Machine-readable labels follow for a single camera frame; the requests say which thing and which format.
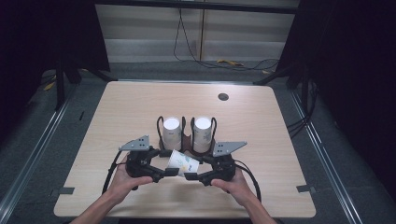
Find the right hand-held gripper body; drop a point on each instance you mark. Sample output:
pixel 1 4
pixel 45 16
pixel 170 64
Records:
pixel 224 168

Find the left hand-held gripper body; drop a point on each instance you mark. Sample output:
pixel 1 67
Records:
pixel 138 163

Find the single floral paper cup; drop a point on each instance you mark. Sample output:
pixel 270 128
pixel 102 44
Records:
pixel 183 162

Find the dark brown double cup holder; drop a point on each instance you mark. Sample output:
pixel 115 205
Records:
pixel 186 141

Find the person's right hand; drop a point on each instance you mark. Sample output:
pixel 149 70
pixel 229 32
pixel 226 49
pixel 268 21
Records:
pixel 238 189

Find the person's left hand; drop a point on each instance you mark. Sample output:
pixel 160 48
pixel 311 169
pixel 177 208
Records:
pixel 123 186

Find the round grey table grommet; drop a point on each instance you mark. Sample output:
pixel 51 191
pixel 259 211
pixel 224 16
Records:
pixel 223 96

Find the grey tape piece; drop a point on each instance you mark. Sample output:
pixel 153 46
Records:
pixel 305 188
pixel 66 190

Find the black stand leg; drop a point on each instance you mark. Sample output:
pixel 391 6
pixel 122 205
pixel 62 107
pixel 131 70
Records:
pixel 274 75
pixel 104 75

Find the black metal stand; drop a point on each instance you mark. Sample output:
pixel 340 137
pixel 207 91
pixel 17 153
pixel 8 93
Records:
pixel 59 87

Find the black curtain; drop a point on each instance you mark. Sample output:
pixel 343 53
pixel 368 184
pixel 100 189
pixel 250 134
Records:
pixel 46 34
pixel 348 77

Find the metal floor rail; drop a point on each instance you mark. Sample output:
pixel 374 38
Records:
pixel 34 152
pixel 323 155

